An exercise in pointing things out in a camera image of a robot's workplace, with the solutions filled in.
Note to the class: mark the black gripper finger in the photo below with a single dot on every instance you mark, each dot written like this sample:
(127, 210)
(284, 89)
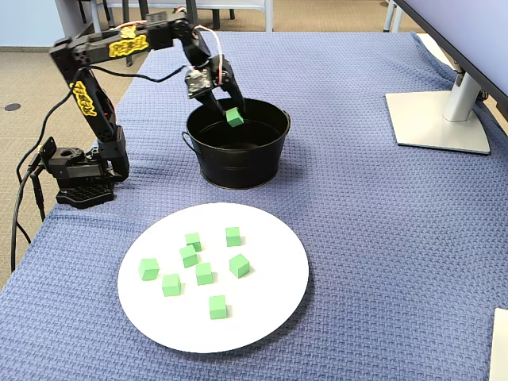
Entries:
(216, 105)
(237, 97)

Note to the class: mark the black camera circuit board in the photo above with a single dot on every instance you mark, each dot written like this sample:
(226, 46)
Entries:
(200, 83)

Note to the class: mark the computer monitor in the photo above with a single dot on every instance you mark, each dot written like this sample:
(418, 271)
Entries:
(476, 31)

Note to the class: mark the light blue cabinet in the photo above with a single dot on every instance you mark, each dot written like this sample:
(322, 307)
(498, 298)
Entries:
(31, 20)

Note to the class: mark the white flat board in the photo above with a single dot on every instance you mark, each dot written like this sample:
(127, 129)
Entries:
(501, 349)

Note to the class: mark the black metal bucket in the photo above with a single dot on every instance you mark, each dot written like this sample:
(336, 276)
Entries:
(238, 166)

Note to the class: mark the black chair legs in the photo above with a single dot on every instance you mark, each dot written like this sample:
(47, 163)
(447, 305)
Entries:
(216, 18)
(108, 16)

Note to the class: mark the grey metal desk leg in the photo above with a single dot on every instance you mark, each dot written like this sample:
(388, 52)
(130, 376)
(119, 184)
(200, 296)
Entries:
(391, 16)

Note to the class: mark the silver monitor stand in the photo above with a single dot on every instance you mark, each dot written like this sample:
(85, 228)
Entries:
(436, 127)

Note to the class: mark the small green cube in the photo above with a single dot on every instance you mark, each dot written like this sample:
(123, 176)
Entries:
(239, 266)
(204, 274)
(189, 257)
(193, 242)
(217, 308)
(171, 285)
(233, 237)
(234, 118)
(148, 270)

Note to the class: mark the black round floor outlet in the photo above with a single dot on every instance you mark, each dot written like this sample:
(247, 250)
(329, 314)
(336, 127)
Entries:
(12, 106)

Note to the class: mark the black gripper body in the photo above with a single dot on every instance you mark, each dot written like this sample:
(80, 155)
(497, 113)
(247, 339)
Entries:
(226, 78)

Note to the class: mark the white round plate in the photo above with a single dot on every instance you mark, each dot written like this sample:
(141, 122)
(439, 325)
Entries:
(258, 317)

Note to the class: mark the blue woven table cloth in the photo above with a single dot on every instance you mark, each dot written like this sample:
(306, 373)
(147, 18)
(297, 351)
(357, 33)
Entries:
(357, 238)

